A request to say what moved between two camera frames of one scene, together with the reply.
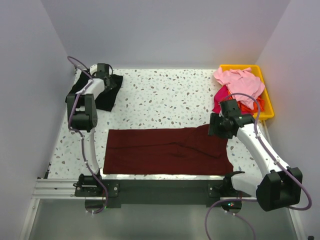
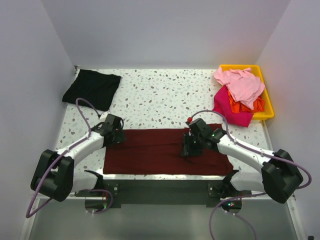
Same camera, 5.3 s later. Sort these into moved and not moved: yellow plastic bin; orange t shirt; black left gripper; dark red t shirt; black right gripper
Moved: black left gripper; black right gripper
Not moved: yellow plastic bin; dark red t shirt; orange t shirt
